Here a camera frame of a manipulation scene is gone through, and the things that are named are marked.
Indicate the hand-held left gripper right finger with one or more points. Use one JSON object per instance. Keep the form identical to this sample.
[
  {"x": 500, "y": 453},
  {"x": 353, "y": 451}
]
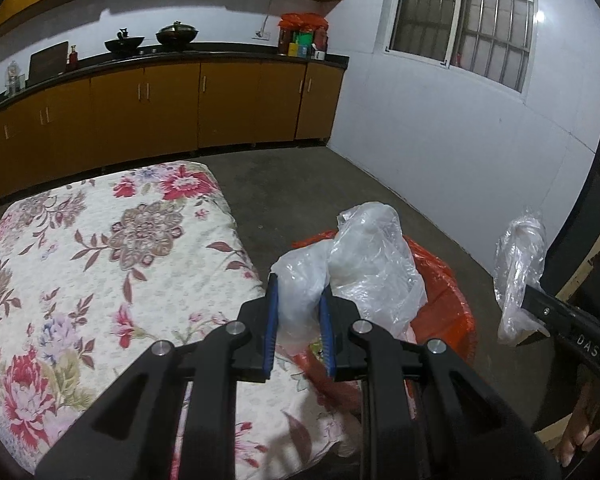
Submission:
[{"x": 326, "y": 335}]

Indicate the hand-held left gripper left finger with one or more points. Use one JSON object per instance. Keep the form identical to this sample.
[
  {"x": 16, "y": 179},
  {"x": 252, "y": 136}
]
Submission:
[{"x": 272, "y": 330}]

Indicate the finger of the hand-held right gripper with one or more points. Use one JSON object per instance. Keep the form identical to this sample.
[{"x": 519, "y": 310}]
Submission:
[{"x": 550, "y": 310}]

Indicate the small clear plastic bag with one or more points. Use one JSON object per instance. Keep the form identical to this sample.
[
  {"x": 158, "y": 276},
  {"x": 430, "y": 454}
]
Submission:
[{"x": 517, "y": 280}]

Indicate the large clear plastic bag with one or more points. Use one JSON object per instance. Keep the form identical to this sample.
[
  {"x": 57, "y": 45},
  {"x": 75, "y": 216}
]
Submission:
[{"x": 370, "y": 260}]

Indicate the orange plastic bag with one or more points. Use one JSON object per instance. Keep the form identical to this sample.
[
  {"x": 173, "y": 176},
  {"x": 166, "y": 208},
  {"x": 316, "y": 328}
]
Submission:
[{"x": 445, "y": 310}]

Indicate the person's right hand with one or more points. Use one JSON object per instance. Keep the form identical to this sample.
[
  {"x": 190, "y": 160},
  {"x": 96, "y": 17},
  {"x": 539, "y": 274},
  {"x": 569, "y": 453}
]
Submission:
[{"x": 582, "y": 430}]

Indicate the floral blanket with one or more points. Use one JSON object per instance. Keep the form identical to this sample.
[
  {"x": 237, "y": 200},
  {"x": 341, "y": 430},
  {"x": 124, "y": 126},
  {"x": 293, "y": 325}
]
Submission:
[{"x": 105, "y": 285}]

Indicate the brown lower kitchen cabinets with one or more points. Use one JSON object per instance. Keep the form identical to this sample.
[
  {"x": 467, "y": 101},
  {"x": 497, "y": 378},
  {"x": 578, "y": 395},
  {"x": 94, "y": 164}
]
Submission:
[{"x": 130, "y": 110}]

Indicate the black countertop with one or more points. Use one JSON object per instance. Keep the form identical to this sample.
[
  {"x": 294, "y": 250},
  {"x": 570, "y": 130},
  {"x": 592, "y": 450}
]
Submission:
[{"x": 330, "y": 59}]

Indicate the white cup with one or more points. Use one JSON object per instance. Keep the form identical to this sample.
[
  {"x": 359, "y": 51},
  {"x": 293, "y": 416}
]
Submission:
[{"x": 319, "y": 54}]

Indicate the green box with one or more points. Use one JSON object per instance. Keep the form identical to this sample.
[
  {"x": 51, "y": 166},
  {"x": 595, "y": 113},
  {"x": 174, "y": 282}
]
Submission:
[{"x": 305, "y": 45}]

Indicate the barred window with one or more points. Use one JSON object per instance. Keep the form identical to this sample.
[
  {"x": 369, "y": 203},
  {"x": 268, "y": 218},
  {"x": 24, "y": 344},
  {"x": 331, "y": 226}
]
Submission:
[{"x": 460, "y": 20}]

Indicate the red bag of groceries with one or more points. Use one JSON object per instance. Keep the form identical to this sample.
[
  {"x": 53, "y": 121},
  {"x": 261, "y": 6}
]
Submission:
[{"x": 302, "y": 22}]

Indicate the black wok with lid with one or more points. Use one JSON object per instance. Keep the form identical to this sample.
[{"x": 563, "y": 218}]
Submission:
[{"x": 176, "y": 35}]

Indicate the small red bottle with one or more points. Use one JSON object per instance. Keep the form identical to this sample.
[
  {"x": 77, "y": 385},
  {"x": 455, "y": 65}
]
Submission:
[{"x": 72, "y": 57}]

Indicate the brown cutting board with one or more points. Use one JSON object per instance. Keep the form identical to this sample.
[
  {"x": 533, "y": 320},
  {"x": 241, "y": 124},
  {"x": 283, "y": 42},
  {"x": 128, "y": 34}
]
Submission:
[{"x": 47, "y": 62}]

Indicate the glass jar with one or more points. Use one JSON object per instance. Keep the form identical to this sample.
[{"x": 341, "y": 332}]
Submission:
[{"x": 13, "y": 77}]

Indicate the wooden frame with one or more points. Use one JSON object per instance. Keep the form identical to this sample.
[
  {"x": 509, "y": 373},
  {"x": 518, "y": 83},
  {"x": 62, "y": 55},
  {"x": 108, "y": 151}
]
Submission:
[{"x": 587, "y": 265}]

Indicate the white wall socket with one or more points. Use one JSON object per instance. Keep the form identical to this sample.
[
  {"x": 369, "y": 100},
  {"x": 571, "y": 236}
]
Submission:
[{"x": 262, "y": 35}]

